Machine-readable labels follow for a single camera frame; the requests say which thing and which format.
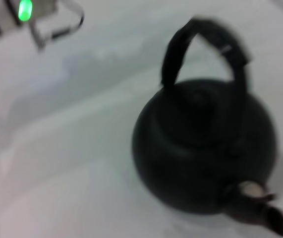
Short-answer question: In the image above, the black round teapot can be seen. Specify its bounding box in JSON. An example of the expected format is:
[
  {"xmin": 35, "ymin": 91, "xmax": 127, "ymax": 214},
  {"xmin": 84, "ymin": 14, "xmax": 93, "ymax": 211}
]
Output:
[{"xmin": 131, "ymin": 16, "xmax": 283, "ymax": 238}]

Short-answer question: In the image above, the metal plug with black cable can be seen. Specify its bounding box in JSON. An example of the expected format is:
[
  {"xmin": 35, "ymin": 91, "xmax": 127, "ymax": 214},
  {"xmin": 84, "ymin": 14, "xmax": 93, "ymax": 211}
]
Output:
[{"xmin": 29, "ymin": 0, "xmax": 85, "ymax": 51}]

